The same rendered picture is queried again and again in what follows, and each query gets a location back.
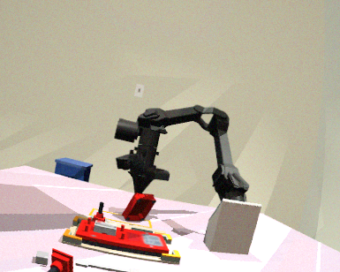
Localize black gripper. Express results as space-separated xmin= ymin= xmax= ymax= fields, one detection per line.
xmin=128 ymin=144 xmax=170 ymax=193

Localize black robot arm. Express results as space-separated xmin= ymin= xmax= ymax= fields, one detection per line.
xmin=114 ymin=104 xmax=249 ymax=202

